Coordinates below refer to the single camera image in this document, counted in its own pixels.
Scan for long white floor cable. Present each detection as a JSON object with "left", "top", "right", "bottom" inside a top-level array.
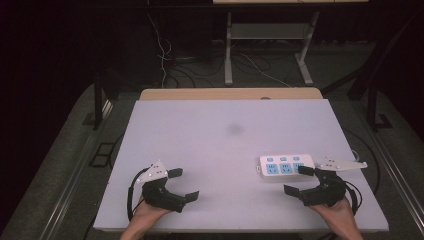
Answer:
[{"left": 239, "top": 53, "right": 295, "bottom": 89}]

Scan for black floor cable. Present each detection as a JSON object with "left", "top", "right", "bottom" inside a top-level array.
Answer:
[{"left": 343, "top": 128, "right": 382, "bottom": 196}]

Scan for white table mat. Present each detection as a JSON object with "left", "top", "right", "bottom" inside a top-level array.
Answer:
[{"left": 93, "top": 98, "right": 390, "bottom": 234}]

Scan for black metal stand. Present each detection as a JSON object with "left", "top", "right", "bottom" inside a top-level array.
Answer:
[
  {"left": 348, "top": 43, "right": 395, "bottom": 133},
  {"left": 82, "top": 66, "right": 122, "bottom": 131}
]

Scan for metal floor rail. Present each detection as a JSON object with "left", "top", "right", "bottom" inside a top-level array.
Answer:
[
  {"left": 353, "top": 106, "right": 424, "bottom": 232},
  {"left": 39, "top": 99, "right": 115, "bottom": 240}
]

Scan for white power strip blue sockets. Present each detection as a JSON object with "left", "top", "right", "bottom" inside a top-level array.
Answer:
[{"left": 256, "top": 153, "right": 316, "bottom": 183}]

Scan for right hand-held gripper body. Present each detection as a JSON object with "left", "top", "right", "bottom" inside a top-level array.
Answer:
[{"left": 298, "top": 155, "right": 369, "bottom": 208}]

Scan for person's left hand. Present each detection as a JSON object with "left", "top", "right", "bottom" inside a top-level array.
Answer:
[{"left": 129, "top": 195, "right": 172, "bottom": 232}]

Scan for tangle of black floor cables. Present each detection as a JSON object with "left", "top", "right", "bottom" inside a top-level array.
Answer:
[{"left": 165, "top": 55, "right": 228, "bottom": 89}]

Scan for thin white floor cable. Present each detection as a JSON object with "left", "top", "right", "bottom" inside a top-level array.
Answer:
[{"left": 145, "top": 0, "right": 175, "bottom": 89}]

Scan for person's right hand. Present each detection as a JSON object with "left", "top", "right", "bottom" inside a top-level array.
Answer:
[{"left": 308, "top": 196, "right": 360, "bottom": 233}]

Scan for black floor frame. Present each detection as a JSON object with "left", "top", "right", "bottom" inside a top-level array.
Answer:
[{"left": 88, "top": 142, "right": 116, "bottom": 169}]

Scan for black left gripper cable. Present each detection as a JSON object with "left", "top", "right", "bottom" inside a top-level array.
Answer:
[{"left": 126, "top": 167, "right": 150, "bottom": 223}]

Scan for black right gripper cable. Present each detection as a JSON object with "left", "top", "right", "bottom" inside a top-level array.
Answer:
[{"left": 342, "top": 179, "right": 364, "bottom": 216}]

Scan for white metal frame desk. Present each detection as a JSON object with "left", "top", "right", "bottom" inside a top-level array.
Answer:
[{"left": 212, "top": 0, "right": 370, "bottom": 87}]

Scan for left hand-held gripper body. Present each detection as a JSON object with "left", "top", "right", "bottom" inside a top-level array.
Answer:
[{"left": 135, "top": 160, "right": 188, "bottom": 214}]

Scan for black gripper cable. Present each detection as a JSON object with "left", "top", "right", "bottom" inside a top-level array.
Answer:
[
  {"left": 126, "top": 167, "right": 150, "bottom": 223},
  {"left": 342, "top": 179, "right": 364, "bottom": 216}
]

